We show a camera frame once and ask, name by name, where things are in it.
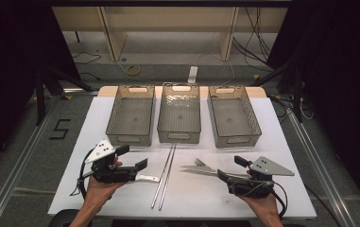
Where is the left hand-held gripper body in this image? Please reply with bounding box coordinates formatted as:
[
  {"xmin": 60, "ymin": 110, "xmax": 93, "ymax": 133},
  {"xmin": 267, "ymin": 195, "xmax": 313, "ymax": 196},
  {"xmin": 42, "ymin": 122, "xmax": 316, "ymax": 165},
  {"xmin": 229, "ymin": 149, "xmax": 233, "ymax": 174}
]
[{"xmin": 84, "ymin": 139, "xmax": 138, "ymax": 184}]

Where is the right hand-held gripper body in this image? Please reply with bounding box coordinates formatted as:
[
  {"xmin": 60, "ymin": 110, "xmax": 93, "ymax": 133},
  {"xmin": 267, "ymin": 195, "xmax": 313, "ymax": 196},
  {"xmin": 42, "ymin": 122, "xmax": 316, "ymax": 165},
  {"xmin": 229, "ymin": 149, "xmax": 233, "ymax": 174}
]
[{"xmin": 227, "ymin": 156, "xmax": 296, "ymax": 200}]

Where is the white spoon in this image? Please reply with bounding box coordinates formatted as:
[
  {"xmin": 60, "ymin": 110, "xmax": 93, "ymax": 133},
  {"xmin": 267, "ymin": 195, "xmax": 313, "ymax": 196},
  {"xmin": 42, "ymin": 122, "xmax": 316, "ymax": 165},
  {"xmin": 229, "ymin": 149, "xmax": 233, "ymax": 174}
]
[{"xmin": 135, "ymin": 174, "xmax": 161, "ymax": 183}]

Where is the metal chopstick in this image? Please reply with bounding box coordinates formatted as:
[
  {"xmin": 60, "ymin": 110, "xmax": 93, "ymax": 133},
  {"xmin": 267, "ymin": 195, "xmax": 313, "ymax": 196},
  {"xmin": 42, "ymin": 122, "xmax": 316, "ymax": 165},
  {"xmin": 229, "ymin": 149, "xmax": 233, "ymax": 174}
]
[
  {"xmin": 158, "ymin": 143, "xmax": 178, "ymax": 211},
  {"xmin": 150, "ymin": 143, "xmax": 176, "ymax": 209}
]

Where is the metal knife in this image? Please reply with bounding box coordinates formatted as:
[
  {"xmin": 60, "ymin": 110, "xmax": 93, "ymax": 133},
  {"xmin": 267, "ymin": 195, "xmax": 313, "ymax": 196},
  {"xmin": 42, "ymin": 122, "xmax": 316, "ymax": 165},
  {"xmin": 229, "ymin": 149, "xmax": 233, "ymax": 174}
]
[{"xmin": 180, "ymin": 165, "xmax": 230, "ymax": 178}]

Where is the metal fork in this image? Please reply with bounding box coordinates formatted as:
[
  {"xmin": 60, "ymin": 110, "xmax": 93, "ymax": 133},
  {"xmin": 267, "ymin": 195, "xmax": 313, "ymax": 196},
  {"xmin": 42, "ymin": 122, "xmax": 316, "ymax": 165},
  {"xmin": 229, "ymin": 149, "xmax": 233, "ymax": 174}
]
[{"xmin": 194, "ymin": 158, "xmax": 251, "ymax": 178}]

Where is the grey transparent plastic basket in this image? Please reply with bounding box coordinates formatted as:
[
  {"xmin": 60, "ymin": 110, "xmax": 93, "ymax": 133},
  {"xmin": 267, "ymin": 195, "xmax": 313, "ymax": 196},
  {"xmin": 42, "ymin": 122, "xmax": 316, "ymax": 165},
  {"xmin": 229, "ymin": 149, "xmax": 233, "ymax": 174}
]
[
  {"xmin": 105, "ymin": 84, "xmax": 156, "ymax": 148},
  {"xmin": 157, "ymin": 82, "xmax": 202, "ymax": 145},
  {"xmin": 208, "ymin": 84, "xmax": 263, "ymax": 149}
]

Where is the person's left hand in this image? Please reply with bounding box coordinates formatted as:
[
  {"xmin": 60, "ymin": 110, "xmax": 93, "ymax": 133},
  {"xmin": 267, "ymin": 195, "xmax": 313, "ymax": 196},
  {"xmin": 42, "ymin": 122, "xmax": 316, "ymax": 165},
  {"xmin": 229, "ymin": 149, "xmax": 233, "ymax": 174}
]
[{"xmin": 84, "ymin": 158, "xmax": 128, "ymax": 206}]

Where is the person's right hand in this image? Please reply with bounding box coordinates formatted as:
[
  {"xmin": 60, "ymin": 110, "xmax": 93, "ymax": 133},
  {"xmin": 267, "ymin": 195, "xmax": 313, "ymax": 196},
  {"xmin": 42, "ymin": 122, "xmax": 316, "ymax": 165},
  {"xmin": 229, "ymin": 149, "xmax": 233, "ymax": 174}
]
[{"xmin": 238, "ymin": 192, "xmax": 282, "ymax": 218}]

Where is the white table cover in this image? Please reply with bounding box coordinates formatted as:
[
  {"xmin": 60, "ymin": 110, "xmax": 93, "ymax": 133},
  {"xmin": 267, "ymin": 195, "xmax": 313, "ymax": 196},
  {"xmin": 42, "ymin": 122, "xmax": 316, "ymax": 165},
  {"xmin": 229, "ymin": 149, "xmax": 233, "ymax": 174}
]
[{"xmin": 47, "ymin": 96, "xmax": 317, "ymax": 220}]

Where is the yellow tape roll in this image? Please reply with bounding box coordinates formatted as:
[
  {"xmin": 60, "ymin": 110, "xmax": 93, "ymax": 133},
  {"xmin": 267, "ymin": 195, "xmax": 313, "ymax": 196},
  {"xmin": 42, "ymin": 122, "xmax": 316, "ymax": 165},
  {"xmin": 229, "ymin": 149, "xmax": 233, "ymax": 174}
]
[{"xmin": 126, "ymin": 64, "xmax": 142, "ymax": 78}]

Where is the black metal stand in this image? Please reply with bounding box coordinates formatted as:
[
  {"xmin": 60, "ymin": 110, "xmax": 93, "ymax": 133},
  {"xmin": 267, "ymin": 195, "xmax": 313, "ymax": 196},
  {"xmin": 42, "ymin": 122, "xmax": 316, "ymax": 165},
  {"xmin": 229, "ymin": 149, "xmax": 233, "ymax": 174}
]
[
  {"xmin": 33, "ymin": 64, "xmax": 94, "ymax": 127},
  {"xmin": 249, "ymin": 58, "xmax": 305, "ymax": 124}
]

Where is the white power strip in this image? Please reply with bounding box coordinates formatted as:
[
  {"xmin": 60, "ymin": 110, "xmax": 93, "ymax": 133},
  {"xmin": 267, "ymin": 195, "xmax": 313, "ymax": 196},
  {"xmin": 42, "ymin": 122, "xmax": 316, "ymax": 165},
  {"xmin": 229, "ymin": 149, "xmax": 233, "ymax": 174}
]
[{"xmin": 187, "ymin": 65, "xmax": 198, "ymax": 85}]

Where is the black curtain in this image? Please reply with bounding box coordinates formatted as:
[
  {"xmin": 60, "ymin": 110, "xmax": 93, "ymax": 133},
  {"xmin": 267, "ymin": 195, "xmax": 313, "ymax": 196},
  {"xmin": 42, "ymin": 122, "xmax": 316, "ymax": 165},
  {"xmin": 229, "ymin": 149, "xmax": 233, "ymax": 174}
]
[
  {"xmin": 266, "ymin": 0, "xmax": 360, "ymax": 220},
  {"xmin": 0, "ymin": 0, "xmax": 81, "ymax": 181}
]

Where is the light wooden shelf unit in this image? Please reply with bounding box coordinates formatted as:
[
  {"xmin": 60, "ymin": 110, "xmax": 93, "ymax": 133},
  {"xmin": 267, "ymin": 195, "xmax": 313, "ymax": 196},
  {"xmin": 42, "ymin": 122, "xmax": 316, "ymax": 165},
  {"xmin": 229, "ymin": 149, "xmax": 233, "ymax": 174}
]
[{"xmin": 52, "ymin": 6, "xmax": 289, "ymax": 62}]

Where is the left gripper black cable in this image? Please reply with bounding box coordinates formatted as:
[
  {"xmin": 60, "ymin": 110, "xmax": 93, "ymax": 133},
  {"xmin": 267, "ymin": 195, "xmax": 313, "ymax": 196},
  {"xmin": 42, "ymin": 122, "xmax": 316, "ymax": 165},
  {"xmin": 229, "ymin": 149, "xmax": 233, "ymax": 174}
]
[{"xmin": 69, "ymin": 148, "xmax": 95, "ymax": 199}]

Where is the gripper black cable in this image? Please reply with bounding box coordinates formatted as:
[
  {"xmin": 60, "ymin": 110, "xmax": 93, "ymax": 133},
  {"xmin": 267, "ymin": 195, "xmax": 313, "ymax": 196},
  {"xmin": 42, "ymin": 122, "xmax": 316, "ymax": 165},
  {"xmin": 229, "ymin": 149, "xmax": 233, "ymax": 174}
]
[
  {"xmin": 271, "ymin": 181, "xmax": 289, "ymax": 219},
  {"xmin": 69, "ymin": 148, "xmax": 95, "ymax": 199}
]

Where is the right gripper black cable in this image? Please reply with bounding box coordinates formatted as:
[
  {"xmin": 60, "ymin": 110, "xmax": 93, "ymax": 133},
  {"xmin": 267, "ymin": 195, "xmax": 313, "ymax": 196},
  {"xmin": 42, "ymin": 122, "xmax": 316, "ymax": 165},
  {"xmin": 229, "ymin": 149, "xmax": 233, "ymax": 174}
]
[{"xmin": 271, "ymin": 181, "xmax": 289, "ymax": 219}]

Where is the thick black floor cable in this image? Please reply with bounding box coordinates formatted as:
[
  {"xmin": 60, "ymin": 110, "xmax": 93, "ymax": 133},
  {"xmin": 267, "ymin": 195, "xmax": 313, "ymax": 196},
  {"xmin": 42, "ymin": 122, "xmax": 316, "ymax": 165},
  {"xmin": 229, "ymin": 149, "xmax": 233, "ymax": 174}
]
[{"xmin": 304, "ymin": 183, "xmax": 337, "ymax": 227}]

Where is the aluminium floor rail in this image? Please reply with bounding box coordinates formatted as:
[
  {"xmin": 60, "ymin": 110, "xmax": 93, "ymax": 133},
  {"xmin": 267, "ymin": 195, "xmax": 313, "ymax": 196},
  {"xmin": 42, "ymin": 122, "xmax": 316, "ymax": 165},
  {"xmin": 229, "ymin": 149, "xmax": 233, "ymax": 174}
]
[
  {"xmin": 288, "ymin": 112, "xmax": 358, "ymax": 227},
  {"xmin": 0, "ymin": 88, "xmax": 100, "ymax": 227}
]

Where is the thin black floor cable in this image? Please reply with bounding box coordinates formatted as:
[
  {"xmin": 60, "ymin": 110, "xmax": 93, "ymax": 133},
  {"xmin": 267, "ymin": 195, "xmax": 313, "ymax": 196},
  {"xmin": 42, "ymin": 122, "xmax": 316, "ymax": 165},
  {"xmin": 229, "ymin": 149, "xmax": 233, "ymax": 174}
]
[{"xmin": 71, "ymin": 51, "xmax": 103, "ymax": 81}]

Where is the white floor cable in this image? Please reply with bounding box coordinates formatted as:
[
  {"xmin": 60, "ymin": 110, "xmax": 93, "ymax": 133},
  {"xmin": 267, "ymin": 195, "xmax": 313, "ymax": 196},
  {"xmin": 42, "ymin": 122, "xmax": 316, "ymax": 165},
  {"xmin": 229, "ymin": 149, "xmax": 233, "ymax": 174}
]
[{"xmin": 196, "ymin": 51, "xmax": 236, "ymax": 87}]

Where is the bundle of black cables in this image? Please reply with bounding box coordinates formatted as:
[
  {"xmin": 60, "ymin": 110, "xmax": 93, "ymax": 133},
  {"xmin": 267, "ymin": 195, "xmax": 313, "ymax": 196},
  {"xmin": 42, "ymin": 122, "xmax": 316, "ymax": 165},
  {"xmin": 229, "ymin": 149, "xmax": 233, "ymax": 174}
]
[{"xmin": 231, "ymin": 7, "xmax": 274, "ymax": 65}]

